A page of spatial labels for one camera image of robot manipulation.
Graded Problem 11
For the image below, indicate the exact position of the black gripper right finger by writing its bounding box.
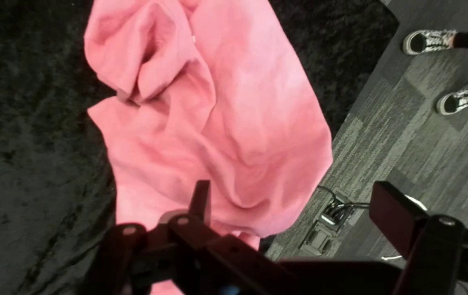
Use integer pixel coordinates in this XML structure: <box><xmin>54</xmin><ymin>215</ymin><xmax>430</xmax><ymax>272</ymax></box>
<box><xmin>368</xmin><ymin>180</ymin><xmax>468</xmax><ymax>295</ymax></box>

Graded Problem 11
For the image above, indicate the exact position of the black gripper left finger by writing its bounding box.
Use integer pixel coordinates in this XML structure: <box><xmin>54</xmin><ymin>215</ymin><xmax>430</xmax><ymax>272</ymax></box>
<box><xmin>80</xmin><ymin>180</ymin><xmax>278</xmax><ymax>295</ymax></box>

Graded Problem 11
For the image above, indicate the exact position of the black velvet table cloth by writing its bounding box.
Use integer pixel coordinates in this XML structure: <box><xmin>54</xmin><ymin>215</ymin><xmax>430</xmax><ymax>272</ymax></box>
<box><xmin>0</xmin><ymin>0</ymin><xmax>399</xmax><ymax>295</ymax></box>

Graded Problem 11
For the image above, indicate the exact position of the grey sneaker upper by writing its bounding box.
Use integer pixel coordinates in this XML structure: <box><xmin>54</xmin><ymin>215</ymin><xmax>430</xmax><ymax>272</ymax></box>
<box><xmin>402</xmin><ymin>30</ymin><xmax>456</xmax><ymax>56</ymax></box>

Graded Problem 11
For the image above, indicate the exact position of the pink cloth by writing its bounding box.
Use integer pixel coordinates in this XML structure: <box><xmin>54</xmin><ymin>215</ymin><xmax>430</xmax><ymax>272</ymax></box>
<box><xmin>83</xmin><ymin>0</ymin><xmax>332</xmax><ymax>246</ymax></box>

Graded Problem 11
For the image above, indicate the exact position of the grey sneaker lower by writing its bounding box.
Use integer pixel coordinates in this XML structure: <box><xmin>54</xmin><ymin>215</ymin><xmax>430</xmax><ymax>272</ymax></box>
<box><xmin>435</xmin><ymin>87</ymin><xmax>468</xmax><ymax>116</ymax></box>

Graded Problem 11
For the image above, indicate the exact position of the grey sneaker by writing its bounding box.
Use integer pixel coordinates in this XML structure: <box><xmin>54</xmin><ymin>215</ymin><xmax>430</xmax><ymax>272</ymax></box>
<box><xmin>402</xmin><ymin>30</ymin><xmax>456</xmax><ymax>56</ymax></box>
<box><xmin>435</xmin><ymin>87</ymin><xmax>468</xmax><ymax>116</ymax></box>

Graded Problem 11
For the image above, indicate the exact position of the floor power outlet box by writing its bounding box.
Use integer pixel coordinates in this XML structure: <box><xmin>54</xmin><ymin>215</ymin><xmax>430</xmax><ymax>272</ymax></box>
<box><xmin>301</xmin><ymin>185</ymin><xmax>368</xmax><ymax>257</ymax></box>

